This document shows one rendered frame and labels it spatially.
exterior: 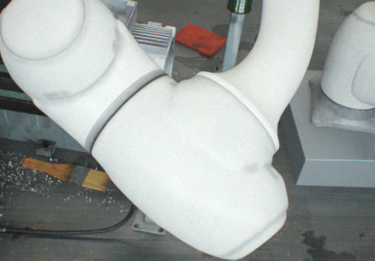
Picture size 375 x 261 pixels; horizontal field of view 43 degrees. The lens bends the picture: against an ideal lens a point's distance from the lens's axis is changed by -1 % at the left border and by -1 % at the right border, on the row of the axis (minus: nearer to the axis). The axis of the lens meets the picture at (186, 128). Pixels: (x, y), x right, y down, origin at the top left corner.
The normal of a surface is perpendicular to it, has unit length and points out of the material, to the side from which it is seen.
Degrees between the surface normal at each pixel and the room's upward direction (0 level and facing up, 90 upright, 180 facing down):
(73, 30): 37
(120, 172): 83
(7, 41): 51
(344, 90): 93
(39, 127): 90
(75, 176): 0
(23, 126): 90
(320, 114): 16
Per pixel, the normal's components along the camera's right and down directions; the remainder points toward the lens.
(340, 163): 0.04, 0.69
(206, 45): 0.11, -0.72
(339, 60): -0.85, 0.30
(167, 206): -0.43, 0.40
